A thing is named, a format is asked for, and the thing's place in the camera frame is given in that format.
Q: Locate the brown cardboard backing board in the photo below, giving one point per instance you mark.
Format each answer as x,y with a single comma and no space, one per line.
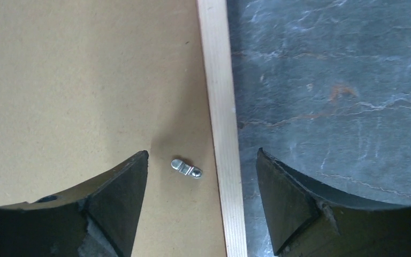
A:
86,84

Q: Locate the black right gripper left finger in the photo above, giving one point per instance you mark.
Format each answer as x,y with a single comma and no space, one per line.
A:
98,217

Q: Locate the pink wooden picture frame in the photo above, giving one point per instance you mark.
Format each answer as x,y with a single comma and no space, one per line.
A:
218,71

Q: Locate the silver metal frame clip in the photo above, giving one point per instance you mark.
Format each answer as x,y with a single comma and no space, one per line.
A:
186,169

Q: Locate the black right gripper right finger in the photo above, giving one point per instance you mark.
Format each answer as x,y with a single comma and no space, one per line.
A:
306,217

